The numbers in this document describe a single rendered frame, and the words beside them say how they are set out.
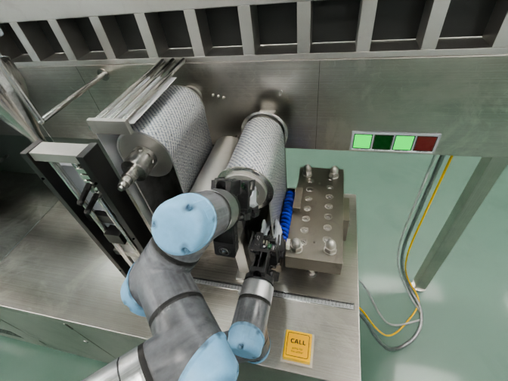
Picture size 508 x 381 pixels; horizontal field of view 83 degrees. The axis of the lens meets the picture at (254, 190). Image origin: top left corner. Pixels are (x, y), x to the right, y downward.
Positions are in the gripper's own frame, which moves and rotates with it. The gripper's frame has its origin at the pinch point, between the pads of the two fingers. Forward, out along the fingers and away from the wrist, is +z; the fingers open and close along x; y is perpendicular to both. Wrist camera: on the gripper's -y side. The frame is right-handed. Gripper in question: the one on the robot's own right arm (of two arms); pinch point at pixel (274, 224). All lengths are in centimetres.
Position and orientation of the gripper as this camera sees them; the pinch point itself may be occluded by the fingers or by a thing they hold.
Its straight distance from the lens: 84.6
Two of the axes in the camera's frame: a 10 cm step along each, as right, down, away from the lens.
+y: -1.1, -7.1, -7.0
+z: 2.2, -7.0, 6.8
